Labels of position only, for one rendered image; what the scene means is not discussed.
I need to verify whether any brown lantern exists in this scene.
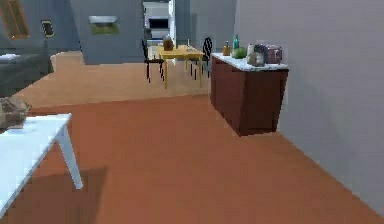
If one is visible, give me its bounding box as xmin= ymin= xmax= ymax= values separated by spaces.
xmin=162 ymin=35 xmax=175 ymax=52

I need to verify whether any green lettuce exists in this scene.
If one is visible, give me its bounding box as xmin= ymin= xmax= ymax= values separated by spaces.
xmin=231 ymin=46 xmax=248 ymax=60

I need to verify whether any dark red counter cabinet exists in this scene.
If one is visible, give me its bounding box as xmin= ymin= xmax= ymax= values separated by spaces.
xmin=209 ymin=52 xmax=290 ymax=137

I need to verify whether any yellow dining table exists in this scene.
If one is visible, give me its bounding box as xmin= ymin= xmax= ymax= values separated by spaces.
xmin=157 ymin=44 xmax=205 ymax=90

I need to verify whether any black chair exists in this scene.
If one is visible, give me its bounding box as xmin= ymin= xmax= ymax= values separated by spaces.
xmin=141 ymin=38 xmax=166 ymax=84
xmin=189 ymin=36 xmax=214 ymax=81

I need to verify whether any grey round pot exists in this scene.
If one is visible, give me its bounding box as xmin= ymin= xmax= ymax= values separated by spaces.
xmin=247 ymin=51 xmax=266 ymax=67

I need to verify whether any white shelf unit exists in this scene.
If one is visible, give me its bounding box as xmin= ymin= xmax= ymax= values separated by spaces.
xmin=142 ymin=0 xmax=177 ymax=46

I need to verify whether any green landscape picture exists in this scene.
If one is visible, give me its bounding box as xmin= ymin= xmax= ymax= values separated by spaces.
xmin=88 ymin=15 xmax=120 ymax=36

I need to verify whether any small black framed picture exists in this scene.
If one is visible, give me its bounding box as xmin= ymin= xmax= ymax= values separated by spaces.
xmin=40 ymin=20 xmax=55 ymax=39

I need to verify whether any white table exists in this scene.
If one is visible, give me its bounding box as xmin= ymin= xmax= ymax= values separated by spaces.
xmin=0 ymin=113 xmax=84 ymax=210

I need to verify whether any dark grey sofa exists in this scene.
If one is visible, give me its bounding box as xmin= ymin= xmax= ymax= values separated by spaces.
xmin=0 ymin=39 xmax=54 ymax=98

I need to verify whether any brown lumpy object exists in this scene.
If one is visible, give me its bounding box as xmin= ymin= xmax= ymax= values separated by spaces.
xmin=0 ymin=96 xmax=32 ymax=130

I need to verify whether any orange framed picture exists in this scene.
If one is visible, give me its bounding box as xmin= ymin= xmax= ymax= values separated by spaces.
xmin=0 ymin=0 xmax=30 ymax=40

